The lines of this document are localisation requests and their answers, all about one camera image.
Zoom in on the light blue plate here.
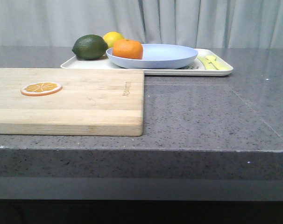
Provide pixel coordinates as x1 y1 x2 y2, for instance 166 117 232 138
106 44 198 69

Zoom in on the orange fruit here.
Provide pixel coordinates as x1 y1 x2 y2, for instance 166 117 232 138
112 39 143 59

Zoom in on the white rectangular tray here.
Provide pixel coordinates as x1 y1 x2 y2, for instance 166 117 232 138
61 49 233 77

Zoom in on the yellow-green printed tray motif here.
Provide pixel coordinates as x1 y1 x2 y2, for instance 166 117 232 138
197 55 230 70

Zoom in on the wooden cutting board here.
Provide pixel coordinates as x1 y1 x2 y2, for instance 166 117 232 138
0 68 144 136

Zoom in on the yellow lemon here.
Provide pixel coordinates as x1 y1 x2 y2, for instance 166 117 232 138
103 31 124 48

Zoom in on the green lime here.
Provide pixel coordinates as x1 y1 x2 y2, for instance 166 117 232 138
72 35 108 60

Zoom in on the orange slice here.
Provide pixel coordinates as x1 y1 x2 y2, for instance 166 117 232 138
20 82 63 96

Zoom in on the grey curtain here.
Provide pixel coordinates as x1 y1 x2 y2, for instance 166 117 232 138
0 0 283 49

